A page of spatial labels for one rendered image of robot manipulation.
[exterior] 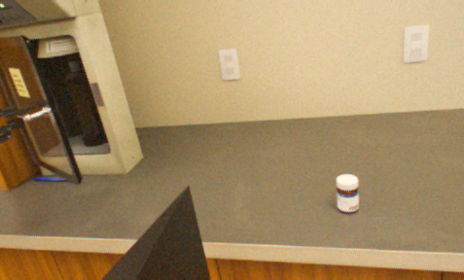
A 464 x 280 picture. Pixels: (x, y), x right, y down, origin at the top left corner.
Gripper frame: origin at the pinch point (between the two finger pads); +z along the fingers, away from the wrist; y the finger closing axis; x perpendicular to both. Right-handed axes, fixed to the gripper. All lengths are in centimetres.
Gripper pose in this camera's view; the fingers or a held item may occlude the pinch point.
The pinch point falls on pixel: (20, 115)
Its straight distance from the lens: 106.6
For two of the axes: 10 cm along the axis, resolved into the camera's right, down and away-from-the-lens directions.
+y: -1.5, -9.1, -3.9
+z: 6.4, -3.9, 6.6
